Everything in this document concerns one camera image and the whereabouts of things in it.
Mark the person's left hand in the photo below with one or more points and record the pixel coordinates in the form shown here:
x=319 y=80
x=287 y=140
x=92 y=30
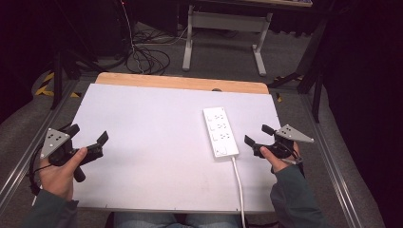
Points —
x=59 y=179

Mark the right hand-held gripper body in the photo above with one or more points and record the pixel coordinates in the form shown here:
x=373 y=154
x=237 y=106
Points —
x=290 y=135

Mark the person's right leg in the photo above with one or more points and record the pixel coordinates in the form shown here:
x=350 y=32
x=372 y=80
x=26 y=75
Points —
x=212 y=221

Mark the black metal stand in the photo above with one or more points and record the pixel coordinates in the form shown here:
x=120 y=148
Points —
x=316 y=101

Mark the person's left leg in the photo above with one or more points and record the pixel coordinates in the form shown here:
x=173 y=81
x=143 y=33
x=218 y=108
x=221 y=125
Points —
x=142 y=220

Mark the white frame desk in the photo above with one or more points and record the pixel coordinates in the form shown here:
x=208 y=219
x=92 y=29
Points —
x=228 y=20

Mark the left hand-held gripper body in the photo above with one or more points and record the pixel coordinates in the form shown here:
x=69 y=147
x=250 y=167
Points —
x=54 y=142

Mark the person's leg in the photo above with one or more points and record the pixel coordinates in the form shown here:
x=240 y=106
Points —
x=212 y=221
x=142 y=220

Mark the black tripod stand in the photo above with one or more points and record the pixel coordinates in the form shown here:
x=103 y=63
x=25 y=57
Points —
x=57 y=83

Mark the person's right hand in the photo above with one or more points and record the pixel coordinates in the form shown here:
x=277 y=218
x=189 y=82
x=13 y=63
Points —
x=279 y=164

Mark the yellow black floor tape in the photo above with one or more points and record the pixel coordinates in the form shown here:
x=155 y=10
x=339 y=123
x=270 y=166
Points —
x=44 y=90

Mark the aluminium rail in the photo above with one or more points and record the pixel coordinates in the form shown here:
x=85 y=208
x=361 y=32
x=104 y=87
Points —
x=335 y=177
x=19 y=171

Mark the white board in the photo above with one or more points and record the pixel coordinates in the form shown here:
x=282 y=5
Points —
x=142 y=142

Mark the white power strip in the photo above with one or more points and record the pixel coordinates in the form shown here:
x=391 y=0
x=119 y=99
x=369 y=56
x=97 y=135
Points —
x=220 y=133

